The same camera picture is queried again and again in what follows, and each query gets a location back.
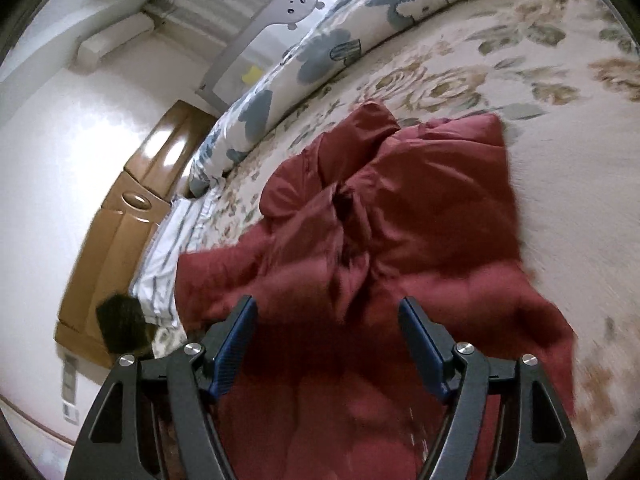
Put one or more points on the white air conditioner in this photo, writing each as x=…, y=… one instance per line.
x=115, y=37

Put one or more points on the white wall socket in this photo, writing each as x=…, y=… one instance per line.
x=70, y=390

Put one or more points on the dark fuzzy object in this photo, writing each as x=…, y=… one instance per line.
x=122, y=320

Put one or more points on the white quilt with blue flowers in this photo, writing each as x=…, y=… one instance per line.
x=310, y=55

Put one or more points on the grey bed guard rail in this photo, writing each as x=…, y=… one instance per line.
x=295, y=5

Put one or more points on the grey striped white pillow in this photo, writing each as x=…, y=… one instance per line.
x=165, y=260

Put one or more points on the wooden headboard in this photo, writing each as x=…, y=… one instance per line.
x=100, y=245

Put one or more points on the dark red padded jacket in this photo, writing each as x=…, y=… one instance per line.
x=400, y=210

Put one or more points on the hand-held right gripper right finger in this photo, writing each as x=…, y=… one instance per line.
x=420, y=340

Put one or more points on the floral bed sheet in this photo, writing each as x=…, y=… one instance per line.
x=550, y=160

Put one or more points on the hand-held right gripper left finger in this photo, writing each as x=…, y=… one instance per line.
x=235, y=340

